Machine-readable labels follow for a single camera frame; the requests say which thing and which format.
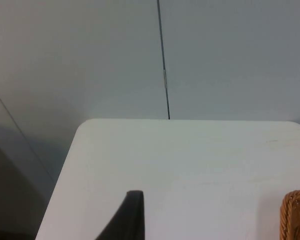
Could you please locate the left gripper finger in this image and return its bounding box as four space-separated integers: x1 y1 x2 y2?
95 190 146 240

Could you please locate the brown wicker basket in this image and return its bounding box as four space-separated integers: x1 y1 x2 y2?
279 189 300 240

